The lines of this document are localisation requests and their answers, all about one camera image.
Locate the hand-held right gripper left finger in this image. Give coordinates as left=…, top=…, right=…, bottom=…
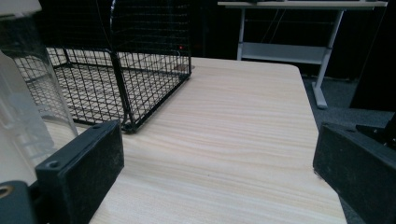
left=35, top=119, right=125, bottom=224

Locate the white metal frame desk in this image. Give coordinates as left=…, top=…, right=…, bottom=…
left=217, top=0, right=389, bottom=110

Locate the clear plastic measuring cup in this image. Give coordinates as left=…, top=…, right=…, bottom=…
left=0, top=0, right=78, bottom=186

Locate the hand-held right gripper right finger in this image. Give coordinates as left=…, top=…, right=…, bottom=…
left=312, top=122, right=396, bottom=224

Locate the black wire mesh basket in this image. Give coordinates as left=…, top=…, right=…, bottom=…
left=12, top=0, right=192, bottom=134

